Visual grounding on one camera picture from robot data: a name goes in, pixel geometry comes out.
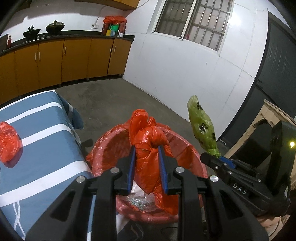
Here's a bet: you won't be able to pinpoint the small orange plastic bag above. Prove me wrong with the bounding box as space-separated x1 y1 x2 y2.
128 109 179 215

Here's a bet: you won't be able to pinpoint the green paw print bag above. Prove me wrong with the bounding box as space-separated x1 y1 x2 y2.
187 95 221 158

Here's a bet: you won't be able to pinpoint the large orange plastic bag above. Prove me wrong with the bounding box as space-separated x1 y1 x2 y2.
0 121 22 163

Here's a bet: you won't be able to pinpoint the clear bubble wrap bag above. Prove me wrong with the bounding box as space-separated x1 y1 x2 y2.
123 182 158 212

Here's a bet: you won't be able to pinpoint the red trash bin with liner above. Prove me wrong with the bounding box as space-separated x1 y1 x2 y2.
86 122 208 223

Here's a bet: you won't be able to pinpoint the brown lower kitchen cabinets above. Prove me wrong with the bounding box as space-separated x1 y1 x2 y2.
1 37 132 104

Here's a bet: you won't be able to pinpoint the brown kitchen cabinets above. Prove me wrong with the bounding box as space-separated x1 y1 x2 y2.
75 0 139 11
1 37 132 104

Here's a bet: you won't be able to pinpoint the brown upper kitchen cabinets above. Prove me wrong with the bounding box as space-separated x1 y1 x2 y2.
75 0 139 11

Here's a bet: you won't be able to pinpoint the person's right hand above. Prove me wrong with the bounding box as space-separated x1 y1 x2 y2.
256 214 290 240

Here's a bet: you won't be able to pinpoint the dark door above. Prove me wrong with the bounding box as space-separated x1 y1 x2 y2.
219 13 295 148

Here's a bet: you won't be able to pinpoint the orange bag with groceries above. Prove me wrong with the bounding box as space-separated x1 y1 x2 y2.
101 16 127 38

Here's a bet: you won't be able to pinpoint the barred window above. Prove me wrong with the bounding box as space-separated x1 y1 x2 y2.
153 0 234 51

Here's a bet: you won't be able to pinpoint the black lidded wok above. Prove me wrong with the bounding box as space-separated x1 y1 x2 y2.
46 20 65 35

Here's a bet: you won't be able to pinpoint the red sauce bottle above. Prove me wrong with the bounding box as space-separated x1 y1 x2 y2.
6 35 12 49

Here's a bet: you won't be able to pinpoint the dark wooden cutting board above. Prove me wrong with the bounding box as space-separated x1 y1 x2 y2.
0 34 9 52

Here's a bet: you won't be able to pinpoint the beige wooden frame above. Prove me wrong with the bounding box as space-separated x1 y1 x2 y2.
223 99 296 160

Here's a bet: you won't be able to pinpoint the black wok with handle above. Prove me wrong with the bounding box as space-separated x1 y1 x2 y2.
23 25 41 40

